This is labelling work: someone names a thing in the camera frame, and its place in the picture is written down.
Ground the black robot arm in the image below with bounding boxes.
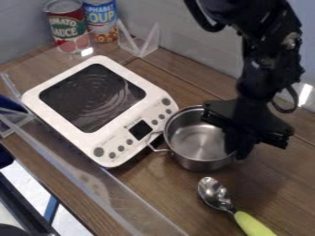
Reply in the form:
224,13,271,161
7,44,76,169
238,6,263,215
183,0,305,159

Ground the alphabet soup can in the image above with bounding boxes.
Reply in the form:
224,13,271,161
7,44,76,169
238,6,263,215
83,0,119,43

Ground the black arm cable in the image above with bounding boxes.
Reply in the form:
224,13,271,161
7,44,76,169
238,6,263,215
270,85,301,114

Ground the black metal table frame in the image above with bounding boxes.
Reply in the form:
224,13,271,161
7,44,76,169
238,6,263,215
0,173,60,236

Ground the silver pot with handles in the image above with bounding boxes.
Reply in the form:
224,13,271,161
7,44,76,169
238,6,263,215
146,105,236,171

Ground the clear acrylic corner bracket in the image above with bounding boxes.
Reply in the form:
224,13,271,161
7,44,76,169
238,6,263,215
118,19,160,58

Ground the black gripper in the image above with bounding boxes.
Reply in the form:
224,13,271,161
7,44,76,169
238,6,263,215
200,99,294,160

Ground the spoon with green handle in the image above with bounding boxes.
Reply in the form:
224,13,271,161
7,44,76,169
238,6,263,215
196,177,277,236

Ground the clear acrylic front barrier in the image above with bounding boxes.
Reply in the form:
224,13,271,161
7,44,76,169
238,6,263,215
0,73,190,236

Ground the tomato sauce can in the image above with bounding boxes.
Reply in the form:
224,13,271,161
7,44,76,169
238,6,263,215
43,0,90,53

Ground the white and black stove top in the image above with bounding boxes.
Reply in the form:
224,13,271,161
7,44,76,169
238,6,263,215
22,55,179,169

